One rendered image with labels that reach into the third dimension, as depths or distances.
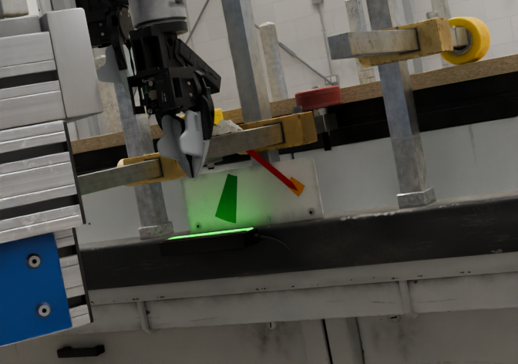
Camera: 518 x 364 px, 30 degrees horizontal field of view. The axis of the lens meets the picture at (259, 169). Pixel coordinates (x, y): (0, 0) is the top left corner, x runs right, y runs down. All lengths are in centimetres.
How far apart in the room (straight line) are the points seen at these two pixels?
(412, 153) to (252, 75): 30
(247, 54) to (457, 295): 51
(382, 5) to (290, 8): 862
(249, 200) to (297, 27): 848
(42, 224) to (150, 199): 91
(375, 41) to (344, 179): 51
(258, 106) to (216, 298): 36
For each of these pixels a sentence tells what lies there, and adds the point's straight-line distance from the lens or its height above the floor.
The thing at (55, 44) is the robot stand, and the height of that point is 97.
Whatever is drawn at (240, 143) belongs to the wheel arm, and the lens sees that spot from 144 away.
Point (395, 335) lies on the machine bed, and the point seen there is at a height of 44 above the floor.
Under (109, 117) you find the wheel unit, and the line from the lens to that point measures 315.
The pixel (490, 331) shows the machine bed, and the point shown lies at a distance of 176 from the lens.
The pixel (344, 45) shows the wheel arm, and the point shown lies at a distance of 123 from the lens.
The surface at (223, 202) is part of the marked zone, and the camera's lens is 162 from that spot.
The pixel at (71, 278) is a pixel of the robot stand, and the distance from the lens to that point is 87.
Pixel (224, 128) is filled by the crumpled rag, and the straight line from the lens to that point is 139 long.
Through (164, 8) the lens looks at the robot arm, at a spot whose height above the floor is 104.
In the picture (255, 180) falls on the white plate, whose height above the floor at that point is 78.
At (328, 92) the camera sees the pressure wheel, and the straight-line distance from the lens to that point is 168.
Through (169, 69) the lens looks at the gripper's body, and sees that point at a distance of 128.
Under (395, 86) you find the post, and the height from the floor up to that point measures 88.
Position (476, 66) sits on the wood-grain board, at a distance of 165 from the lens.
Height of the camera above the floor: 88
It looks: 3 degrees down
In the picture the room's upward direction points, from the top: 11 degrees counter-clockwise
